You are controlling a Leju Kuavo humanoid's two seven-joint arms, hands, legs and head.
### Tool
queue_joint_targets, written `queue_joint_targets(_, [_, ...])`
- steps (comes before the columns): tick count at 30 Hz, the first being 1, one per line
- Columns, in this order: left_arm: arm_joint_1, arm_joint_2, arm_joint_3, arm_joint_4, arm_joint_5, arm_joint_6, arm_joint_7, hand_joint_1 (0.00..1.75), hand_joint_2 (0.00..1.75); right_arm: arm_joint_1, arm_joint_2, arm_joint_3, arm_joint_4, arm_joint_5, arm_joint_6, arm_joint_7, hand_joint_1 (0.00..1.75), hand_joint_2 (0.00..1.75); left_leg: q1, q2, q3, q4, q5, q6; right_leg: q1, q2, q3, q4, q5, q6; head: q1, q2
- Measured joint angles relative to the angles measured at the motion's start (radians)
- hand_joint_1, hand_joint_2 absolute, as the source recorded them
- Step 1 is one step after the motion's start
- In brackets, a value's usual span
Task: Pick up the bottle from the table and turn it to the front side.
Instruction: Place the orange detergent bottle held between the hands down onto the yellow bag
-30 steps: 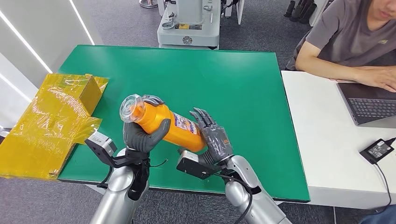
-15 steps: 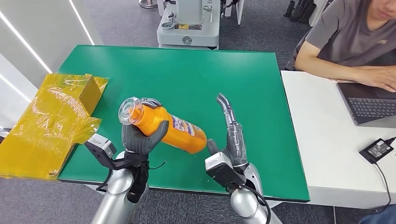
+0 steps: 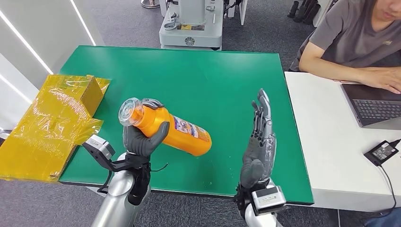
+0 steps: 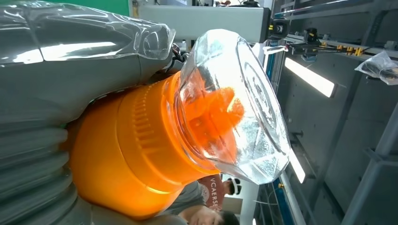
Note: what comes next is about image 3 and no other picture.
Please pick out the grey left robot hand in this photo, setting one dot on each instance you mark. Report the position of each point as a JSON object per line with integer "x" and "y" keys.
{"x": 141, "y": 144}

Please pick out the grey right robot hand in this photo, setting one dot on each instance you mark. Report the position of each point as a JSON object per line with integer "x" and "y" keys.
{"x": 260, "y": 153}

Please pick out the orange plastic bottle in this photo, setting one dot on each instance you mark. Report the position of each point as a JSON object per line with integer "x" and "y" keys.
{"x": 184, "y": 134}

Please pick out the person's forearm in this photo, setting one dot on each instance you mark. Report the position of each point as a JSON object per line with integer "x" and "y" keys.
{"x": 329, "y": 70}

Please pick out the grey robot base machine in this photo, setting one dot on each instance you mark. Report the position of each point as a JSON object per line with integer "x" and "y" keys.
{"x": 191, "y": 31}

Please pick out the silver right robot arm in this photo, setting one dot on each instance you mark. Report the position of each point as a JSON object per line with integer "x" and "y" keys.
{"x": 260, "y": 221}

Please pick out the white desk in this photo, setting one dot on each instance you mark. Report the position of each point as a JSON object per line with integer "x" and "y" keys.
{"x": 332, "y": 150}

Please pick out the green table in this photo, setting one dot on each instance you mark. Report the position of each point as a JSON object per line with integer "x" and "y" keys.
{"x": 203, "y": 78}

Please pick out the yellow taped cardboard box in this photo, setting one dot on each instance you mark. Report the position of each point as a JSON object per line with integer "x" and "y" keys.
{"x": 47, "y": 125}

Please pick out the black power adapter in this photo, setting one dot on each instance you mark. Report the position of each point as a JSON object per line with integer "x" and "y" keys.
{"x": 380, "y": 153}

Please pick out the dark grey laptop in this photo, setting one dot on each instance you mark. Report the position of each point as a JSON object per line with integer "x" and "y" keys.
{"x": 372, "y": 106}

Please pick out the silver chair base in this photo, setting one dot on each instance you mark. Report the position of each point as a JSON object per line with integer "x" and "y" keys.
{"x": 149, "y": 3}

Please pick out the person's hand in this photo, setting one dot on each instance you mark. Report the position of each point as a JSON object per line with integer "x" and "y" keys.
{"x": 383, "y": 78}

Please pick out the black boots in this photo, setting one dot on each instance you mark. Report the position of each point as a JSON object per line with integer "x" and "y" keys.
{"x": 304, "y": 11}

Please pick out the person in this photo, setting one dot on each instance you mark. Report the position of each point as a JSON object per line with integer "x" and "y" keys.
{"x": 351, "y": 34}

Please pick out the white cabinet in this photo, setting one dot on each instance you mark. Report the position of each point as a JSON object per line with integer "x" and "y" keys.
{"x": 322, "y": 11}

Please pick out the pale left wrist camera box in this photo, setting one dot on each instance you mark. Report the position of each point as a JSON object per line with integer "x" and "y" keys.
{"x": 99, "y": 147}

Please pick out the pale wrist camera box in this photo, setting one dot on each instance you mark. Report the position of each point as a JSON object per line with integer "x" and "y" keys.
{"x": 268, "y": 199}
{"x": 99, "y": 147}

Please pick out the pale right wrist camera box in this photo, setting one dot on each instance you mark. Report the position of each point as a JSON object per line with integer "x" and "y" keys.
{"x": 268, "y": 199}

